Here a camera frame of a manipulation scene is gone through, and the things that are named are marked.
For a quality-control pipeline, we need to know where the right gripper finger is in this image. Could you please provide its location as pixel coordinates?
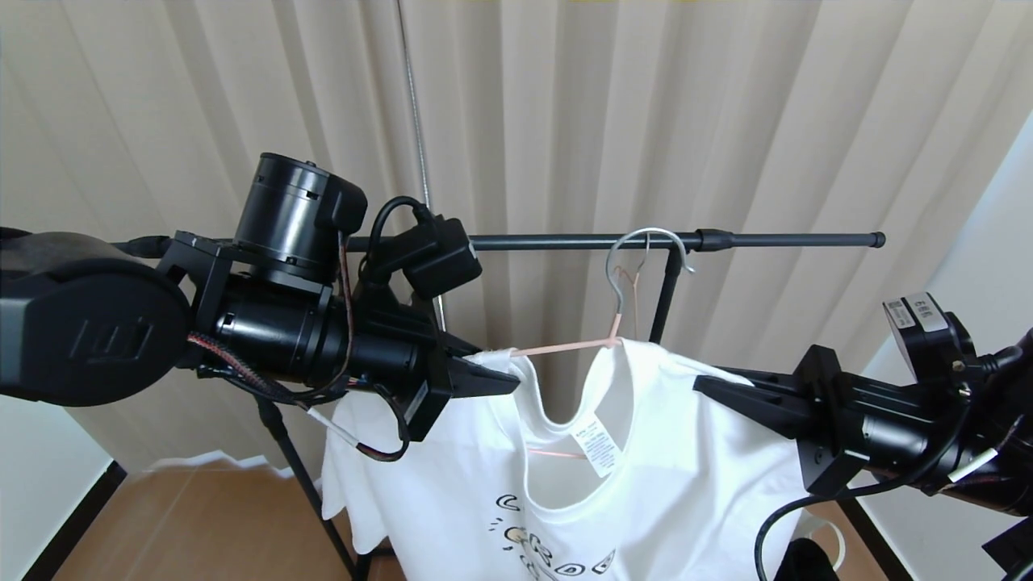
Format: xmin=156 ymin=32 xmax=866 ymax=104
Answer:
xmin=692 ymin=375 xmax=809 ymax=441
xmin=710 ymin=367 xmax=801 ymax=398

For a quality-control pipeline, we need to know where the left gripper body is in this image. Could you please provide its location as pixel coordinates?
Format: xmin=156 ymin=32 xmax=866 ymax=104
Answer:
xmin=214 ymin=274 xmax=454 ymax=443

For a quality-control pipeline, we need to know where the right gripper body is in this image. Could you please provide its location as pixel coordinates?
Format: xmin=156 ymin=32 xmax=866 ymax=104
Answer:
xmin=795 ymin=345 xmax=969 ymax=497

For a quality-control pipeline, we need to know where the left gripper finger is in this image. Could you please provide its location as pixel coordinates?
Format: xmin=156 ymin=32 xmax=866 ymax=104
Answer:
xmin=442 ymin=331 xmax=483 ymax=361
xmin=449 ymin=357 xmax=522 ymax=399

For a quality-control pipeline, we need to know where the white printed t-shirt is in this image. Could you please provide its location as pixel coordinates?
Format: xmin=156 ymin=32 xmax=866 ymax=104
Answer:
xmin=321 ymin=339 xmax=808 ymax=581

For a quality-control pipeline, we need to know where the black garment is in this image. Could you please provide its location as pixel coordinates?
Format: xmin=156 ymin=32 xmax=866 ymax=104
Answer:
xmin=775 ymin=538 xmax=840 ymax=581

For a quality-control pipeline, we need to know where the white laundry basket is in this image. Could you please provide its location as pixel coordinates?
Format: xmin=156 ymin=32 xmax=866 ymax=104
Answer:
xmin=795 ymin=512 xmax=847 ymax=574

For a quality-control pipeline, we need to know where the black clothes rack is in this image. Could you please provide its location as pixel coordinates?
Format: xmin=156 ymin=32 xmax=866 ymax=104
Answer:
xmin=113 ymin=230 xmax=886 ymax=581

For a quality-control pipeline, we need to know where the beige curtain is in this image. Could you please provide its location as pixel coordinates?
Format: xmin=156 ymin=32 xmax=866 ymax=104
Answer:
xmin=0 ymin=0 xmax=1033 ymax=485

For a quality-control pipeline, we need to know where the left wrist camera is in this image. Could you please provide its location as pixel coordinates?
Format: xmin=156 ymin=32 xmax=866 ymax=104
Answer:
xmin=359 ymin=211 xmax=483 ymax=301

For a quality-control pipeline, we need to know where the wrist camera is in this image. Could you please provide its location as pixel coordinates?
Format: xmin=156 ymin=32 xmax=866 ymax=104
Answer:
xmin=359 ymin=211 xmax=483 ymax=301
xmin=884 ymin=292 xmax=981 ymax=388

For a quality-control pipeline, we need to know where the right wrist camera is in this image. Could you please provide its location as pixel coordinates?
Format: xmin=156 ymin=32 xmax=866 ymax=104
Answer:
xmin=884 ymin=292 xmax=981 ymax=388

